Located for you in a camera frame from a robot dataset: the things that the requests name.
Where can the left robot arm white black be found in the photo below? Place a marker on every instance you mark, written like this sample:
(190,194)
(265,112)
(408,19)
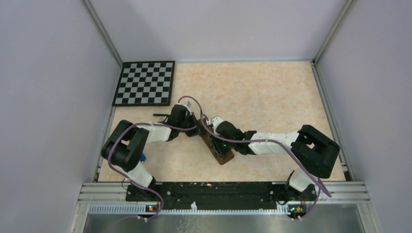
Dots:
(124,147)

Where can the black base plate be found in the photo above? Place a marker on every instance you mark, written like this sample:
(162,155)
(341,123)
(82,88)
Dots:
(220,195)

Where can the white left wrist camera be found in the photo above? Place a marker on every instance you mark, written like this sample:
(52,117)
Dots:
(188,105)

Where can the brown cloth napkin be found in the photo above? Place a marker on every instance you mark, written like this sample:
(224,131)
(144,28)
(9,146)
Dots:
(219,150)

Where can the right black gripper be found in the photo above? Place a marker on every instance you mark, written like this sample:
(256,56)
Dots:
(223,150)

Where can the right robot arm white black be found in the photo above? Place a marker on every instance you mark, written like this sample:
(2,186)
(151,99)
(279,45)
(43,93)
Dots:
(314,152)

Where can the black white checkerboard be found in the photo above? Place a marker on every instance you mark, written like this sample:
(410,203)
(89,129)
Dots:
(147,83)

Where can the aluminium frame rail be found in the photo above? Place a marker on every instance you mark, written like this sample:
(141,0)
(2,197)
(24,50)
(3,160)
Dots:
(109,198)

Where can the blue toy car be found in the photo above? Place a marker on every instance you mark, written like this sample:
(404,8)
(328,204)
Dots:
(142,158)

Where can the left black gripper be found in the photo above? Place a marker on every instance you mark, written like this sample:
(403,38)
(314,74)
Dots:
(191,116)

